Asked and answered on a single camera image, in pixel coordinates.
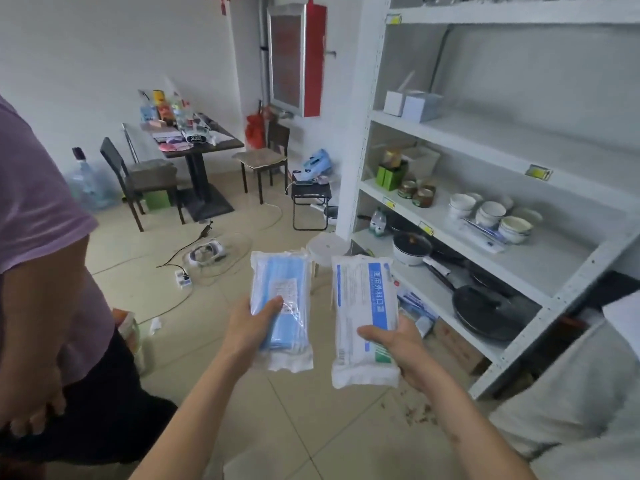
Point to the white box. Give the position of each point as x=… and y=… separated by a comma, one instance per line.
x=394, y=102

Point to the large clear water jug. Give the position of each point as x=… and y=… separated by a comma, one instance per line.
x=90, y=187

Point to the small glass jar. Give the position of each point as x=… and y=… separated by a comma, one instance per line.
x=407, y=189
x=424, y=197

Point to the blue and white carton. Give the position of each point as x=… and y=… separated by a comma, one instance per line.
x=417, y=304

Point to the green box under chair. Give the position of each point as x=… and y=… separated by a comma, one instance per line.
x=157, y=199

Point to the clutter of items on table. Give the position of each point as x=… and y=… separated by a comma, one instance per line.
x=175, y=122

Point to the blue bag on stool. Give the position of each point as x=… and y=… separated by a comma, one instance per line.
x=316, y=162

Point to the dark chair with grey cushion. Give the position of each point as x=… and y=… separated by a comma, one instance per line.
x=135, y=179

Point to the person's left forearm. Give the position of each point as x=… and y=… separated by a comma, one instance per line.
x=195, y=414

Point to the clear plastic bottle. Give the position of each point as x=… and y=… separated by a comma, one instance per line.
x=377, y=222

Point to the white bowl with patterned rim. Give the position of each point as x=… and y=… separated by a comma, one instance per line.
x=515, y=228

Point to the white pot with black lid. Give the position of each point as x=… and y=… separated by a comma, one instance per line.
x=410, y=247

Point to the person's left thumb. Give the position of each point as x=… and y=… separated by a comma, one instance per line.
x=267, y=308

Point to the white metal shelving unit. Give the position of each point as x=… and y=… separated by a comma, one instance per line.
x=495, y=184

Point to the dark square table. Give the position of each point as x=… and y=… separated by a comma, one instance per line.
x=192, y=159

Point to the black frying pan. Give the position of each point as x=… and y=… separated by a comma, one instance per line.
x=482, y=307

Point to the white power strip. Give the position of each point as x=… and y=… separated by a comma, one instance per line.
x=182, y=278

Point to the person's right thumb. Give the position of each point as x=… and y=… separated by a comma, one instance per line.
x=376, y=336

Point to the pale blue box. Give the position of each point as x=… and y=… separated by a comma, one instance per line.
x=421, y=105

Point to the white printed mask pack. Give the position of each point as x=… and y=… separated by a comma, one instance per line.
x=364, y=319

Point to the person's right hand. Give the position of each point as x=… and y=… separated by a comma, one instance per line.
x=405, y=352

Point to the white headset on floor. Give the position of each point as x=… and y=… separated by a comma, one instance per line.
x=206, y=253

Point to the person's left hand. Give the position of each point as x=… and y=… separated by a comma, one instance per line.
x=247, y=327

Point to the person's grey clothing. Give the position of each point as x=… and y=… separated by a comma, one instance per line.
x=580, y=394

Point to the dark chair with beige cushion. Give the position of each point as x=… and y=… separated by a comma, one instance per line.
x=262, y=159

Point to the clear pack of blue masks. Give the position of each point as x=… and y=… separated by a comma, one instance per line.
x=282, y=304

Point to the white round stool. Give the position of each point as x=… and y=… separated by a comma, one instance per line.
x=326, y=249

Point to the black folding stool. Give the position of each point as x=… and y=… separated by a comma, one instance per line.
x=310, y=194

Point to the red wall cabinet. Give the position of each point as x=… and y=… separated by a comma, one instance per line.
x=297, y=59

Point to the cardboard box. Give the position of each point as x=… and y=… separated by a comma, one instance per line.
x=457, y=347

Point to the person's right forearm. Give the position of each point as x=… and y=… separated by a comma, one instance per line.
x=465, y=429

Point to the red bag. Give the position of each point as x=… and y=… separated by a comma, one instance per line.
x=256, y=129

